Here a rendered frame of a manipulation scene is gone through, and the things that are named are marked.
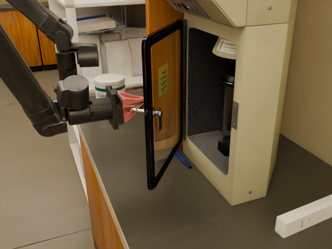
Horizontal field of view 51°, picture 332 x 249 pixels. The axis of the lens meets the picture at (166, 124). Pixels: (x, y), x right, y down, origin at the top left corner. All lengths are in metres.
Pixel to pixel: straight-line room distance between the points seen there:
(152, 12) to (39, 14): 0.32
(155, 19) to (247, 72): 0.39
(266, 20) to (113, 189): 0.61
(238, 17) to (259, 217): 0.50
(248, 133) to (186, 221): 0.27
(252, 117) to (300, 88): 0.48
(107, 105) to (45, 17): 0.35
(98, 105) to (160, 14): 0.37
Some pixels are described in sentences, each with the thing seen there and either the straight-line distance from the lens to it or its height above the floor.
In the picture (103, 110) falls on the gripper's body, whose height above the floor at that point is 1.21.
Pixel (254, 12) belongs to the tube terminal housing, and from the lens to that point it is 0.79.
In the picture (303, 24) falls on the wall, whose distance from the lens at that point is 1.30.
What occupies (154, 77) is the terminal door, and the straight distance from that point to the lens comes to 0.84.
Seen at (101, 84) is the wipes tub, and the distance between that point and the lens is 1.48.
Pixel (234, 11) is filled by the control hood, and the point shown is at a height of 1.44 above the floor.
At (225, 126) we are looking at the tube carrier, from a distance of 1.01.
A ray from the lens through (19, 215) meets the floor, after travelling 2.62.
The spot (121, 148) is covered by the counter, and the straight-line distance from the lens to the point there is 1.25.
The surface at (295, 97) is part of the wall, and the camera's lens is 1.35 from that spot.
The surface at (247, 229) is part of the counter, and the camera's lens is 0.92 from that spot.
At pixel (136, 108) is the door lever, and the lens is 0.87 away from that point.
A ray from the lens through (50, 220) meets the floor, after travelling 2.51.
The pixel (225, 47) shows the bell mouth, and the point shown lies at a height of 1.34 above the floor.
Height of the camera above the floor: 1.54
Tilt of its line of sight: 25 degrees down
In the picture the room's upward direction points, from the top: 1 degrees counter-clockwise
